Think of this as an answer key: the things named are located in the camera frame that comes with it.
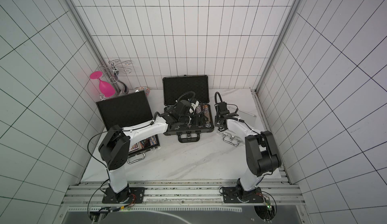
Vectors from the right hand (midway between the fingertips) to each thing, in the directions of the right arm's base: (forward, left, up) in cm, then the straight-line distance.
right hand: (223, 119), depth 95 cm
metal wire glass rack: (+20, +70, +26) cm, 77 cm away
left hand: (-8, +14, +8) cm, 18 cm away
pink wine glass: (+11, +79, +12) cm, 80 cm away
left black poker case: (-1, +61, +5) cm, 61 cm away
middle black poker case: (-13, +14, +15) cm, 25 cm away
